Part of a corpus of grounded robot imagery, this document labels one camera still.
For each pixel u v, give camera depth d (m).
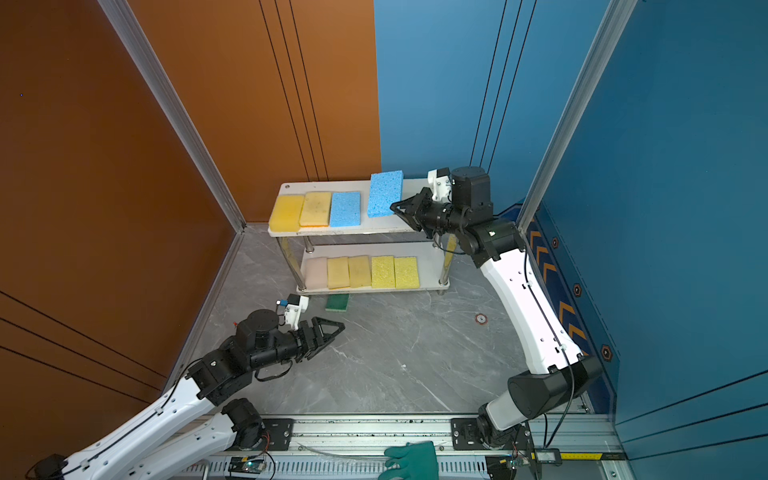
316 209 0.74
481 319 0.94
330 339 0.64
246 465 0.71
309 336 0.62
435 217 0.56
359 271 0.96
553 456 0.70
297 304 0.67
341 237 1.16
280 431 0.74
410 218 0.57
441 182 0.61
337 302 0.95
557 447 0.70
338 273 0.95
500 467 0.70
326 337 0.63
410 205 0.63
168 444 0.54
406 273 0.96
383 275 0.96
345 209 0.76
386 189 0.67
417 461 0.69
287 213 0.72
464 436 0.72
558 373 0.39
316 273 0.95
